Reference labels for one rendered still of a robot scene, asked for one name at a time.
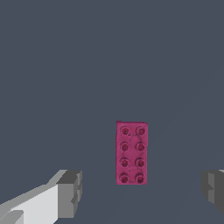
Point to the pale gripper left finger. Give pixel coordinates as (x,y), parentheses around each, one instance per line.
(46,201)

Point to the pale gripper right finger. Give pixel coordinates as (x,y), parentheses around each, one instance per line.
(215,188)

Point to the magenta studded toy brick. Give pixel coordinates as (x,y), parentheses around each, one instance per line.
(131,153)

